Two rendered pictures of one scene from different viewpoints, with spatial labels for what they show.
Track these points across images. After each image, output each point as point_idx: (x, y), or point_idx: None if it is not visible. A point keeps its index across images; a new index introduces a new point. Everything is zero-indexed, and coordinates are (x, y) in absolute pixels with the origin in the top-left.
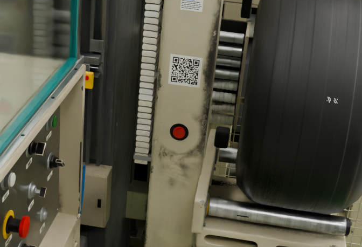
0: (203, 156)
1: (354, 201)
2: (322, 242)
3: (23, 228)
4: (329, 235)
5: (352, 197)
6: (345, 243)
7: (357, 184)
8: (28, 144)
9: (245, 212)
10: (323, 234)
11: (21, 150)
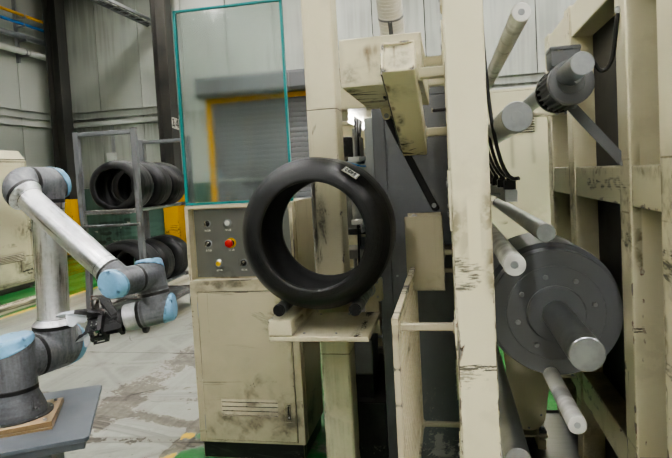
0: (317, 266)
1: (269, 286)
2: (275, 316)
3: (225, 242)
4: (284, 317)
5: (255, 273)
6: (275, 320)
7: (249, 261)
8: (220, 207)
9: None
10: (284, 316)
11: (214, 206)
